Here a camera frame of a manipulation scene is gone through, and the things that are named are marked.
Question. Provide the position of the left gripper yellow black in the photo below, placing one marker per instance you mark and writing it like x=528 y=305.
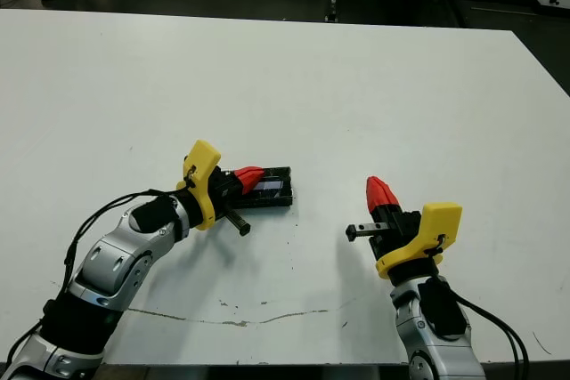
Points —
x=200 y=166

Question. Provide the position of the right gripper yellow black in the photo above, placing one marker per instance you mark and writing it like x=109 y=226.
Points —
x=438 y=224

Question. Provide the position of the black box lid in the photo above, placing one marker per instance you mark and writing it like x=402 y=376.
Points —
x=278 y=184

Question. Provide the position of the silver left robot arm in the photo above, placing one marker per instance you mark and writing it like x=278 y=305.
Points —
x=116 y=255

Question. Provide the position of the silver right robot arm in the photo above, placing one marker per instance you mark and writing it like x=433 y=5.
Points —
x=438 y=344

